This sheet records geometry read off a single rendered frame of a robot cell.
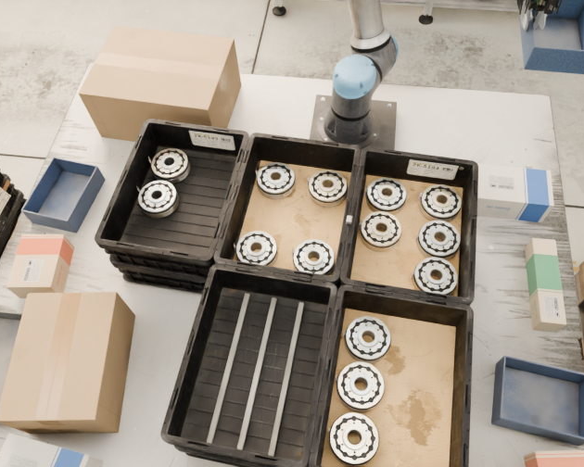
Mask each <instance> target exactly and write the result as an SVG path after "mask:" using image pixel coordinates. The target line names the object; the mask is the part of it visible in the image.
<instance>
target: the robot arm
mask: <svg viewBox="0 0 584 467"><path fill-rule="evenodd" d="M348 2H349V12H350V17H351V22H352V28H353V32H354V33H353V34H352V35H351V37H350V40H349V41H350V46H351V52H352V55H351V56H350V57H344V58H343V59H341V60H340V61H339V62H338V63H337V65H336V68H335V71H334V74H333V89H332V101H331V107H330V109H329V110H328V112H327V114H326V116H325V118H324V131H325V133H326V135H327V136H328V137H329V138H330V139H331V140H333V141H334V142H336V143H340V144H347V145H356V144H360V143H362V142H364V141H365V140H367V139H368V138H369V137H370V135H371V133H372V129H373V120H372V117H371V113H370V106H371V101H372V96H373V94H374V92H375V90H376V89H377V87H378V86H379V84H380V83H381V82H382V81H383V80H384V78H385V77H386V75H387V74H388V72H389V71H390V70H391V69H392V68H393V66H394V65H395V62H396V60H397V58H398V55H399V46H398V43H397V41H396V39H395V38H393V37H392V34H391V33H390V32H389V29H388V28H386V27H384V24H383V18H382V11H381V4H380V0H348ZM558 3H559V0H517V5H518V9H519V16H520V20H521V25H522V27H523V29H524V30H525V32H527V30H528V26H529V19H530V11H531V10H536V12H535V17H534V19H533V27H534V30H535V29H536V28H537V27H539V26H540V28H541V29H542V30H543V29H544V26H545V19H546V17H547V16H548V14H552V13H553V11H554V10H555V13H556V14H557V13H558V10H559V8H560V5H561V3H562V0H560V3H559V5H558Z"/></svg>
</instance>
